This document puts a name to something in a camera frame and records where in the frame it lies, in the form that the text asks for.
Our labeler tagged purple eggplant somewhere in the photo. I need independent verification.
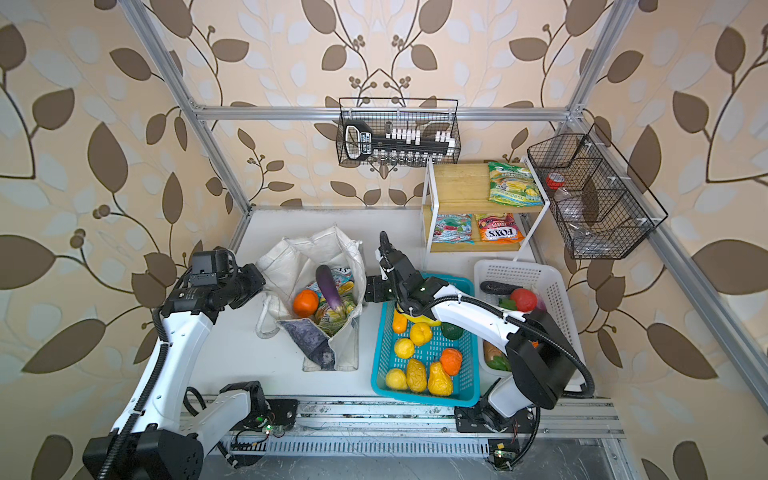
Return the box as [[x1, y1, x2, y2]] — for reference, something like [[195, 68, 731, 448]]
[[315, 265, 344, 312]]

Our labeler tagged green yellow tea packet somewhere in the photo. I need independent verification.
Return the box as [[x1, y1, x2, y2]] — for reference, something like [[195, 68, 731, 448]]
[[315, 294, 356, 337]]

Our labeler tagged white canvas grocery bag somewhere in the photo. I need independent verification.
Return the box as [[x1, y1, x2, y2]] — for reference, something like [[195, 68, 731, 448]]
[[256, 226, 365, 372]]

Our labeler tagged orange tangerine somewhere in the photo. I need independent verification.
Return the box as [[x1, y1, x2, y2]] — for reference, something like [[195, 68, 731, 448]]
[[292, 289, 320, 318]]

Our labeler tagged teal candy packet top shelf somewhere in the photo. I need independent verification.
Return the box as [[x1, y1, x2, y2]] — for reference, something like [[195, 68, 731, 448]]
[[330, 267, 355, 296]]

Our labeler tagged teal candy packet shelf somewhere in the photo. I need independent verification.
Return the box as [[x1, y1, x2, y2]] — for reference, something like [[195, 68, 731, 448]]
[[330, 267, 355, 296], [432, 214, 473, 244]]

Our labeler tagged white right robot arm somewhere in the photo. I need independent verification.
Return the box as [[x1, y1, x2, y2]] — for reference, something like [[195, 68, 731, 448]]
[[366, 231, 595, 453]]

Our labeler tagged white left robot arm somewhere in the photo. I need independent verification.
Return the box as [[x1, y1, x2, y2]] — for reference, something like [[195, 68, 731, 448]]
[[82, 249, 269, 479]]

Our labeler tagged orange carrot-like fruit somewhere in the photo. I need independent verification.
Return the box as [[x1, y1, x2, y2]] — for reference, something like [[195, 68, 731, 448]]
[[392, 311, 409, 335]]

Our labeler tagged yellow banana bunch back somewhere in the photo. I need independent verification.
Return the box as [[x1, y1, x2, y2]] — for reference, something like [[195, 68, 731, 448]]
[[395, 306, 442, 327]]

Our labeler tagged yellow orange fruit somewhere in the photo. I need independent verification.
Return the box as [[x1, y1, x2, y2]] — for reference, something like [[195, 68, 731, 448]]
[[409, 323, 433, 347]]

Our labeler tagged green avocado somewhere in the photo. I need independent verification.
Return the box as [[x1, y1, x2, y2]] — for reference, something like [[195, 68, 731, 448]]
[[440, 322, 465, 341]]

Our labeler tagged yellow lemon lower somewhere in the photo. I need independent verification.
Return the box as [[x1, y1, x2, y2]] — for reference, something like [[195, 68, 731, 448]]
[[394, 338, 416, 360]]

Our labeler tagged yellow lemon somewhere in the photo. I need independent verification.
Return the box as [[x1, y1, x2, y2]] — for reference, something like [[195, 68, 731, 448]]
[[385, 368, 409, 391], [394, 338, 416, 360]]

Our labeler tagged teal plastic fruit basket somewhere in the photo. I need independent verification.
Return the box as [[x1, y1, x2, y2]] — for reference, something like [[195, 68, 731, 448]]
[[371, 301, 480, 407]]

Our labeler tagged orange persimmon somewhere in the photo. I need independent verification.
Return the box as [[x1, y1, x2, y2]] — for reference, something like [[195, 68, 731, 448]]
[[440, 348, 463, 377]]

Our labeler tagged teal candy packet lower shelf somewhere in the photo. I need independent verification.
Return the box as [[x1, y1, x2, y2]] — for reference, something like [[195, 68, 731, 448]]
[[432, 214, 473, 244]]

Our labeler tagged yellow-brown potato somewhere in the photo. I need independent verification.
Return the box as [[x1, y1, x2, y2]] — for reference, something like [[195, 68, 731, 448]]
[[406, 359, 428, 393]]

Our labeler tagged dark cucumber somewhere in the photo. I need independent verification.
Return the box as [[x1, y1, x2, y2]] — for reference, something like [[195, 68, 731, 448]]
[[480, 281, 519, 296]]

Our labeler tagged yellow lemon bottom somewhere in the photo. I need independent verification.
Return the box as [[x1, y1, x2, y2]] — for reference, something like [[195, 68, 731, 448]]
[[385, 368, 409, 391]]

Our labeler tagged yellow pear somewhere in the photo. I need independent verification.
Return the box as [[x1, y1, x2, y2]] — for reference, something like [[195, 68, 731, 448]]
[[427, 362, 453, 397]]

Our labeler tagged brown potato in white basket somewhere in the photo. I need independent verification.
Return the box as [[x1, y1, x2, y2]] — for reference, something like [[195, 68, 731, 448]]
[[483, 341, 505, 364]]

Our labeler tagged orange Fox's candy packet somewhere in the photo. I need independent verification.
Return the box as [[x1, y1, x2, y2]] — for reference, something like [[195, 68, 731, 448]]
[[475, 213, 525, 244]]

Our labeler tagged green pepper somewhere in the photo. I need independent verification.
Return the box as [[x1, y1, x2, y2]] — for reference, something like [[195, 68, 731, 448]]
[[486, 355, 511, 372]]

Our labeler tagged red tomato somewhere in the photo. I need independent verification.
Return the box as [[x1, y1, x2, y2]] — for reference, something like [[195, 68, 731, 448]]
[[509, 288, 538, 313]]

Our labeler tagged white wooden two-tier shelf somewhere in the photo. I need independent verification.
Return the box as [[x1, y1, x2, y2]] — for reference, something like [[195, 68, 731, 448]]
[[421, 162, 551, 268]]

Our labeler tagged white plastic vegetable basket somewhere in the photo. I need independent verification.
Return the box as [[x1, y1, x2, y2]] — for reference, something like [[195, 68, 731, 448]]
[[474, 259, 586, 362]]

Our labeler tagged green yellow packet right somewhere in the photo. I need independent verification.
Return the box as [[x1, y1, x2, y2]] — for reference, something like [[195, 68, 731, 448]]
[[487, 162, 543, 208]]

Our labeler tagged black keyboard toy in basket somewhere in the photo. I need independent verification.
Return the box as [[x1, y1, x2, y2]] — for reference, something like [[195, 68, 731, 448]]
[[336, 120, 460, 165]]

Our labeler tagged plastic bottle red cap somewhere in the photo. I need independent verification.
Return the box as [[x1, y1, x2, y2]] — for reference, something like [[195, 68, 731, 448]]
[[546, 172, 586, 223]]

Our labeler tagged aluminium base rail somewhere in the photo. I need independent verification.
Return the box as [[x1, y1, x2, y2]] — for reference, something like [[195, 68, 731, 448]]
[[222, 396, 626, 459]]

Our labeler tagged black wire basket back wall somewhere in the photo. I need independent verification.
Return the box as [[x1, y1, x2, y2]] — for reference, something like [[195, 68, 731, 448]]
[[335, 95, 461, 168]]

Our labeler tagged black wire basket wall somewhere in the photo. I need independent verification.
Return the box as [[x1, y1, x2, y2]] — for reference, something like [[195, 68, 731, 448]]
[[527, 125, 668, 260], [335, 95, 461, 168]]

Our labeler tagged black wire basket right wall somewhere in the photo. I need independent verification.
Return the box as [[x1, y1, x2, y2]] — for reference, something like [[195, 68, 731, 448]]
[[527, 125, 668, 260]]

